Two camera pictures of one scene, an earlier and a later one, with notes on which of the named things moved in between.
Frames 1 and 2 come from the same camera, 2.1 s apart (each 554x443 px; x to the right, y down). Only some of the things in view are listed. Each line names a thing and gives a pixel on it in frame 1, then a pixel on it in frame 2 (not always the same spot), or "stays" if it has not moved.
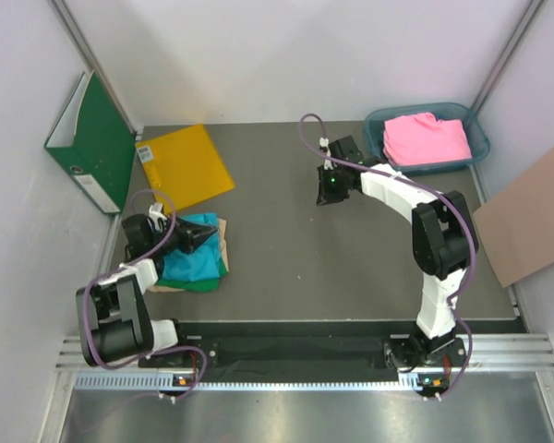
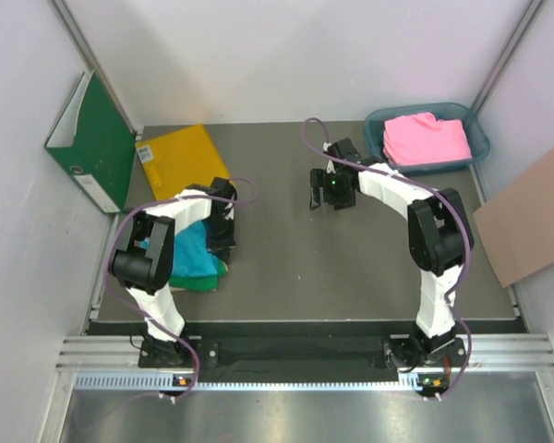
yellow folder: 186,164 stays
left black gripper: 191,235 to 221,247
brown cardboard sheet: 527,229 stays
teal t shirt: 203,263 stays
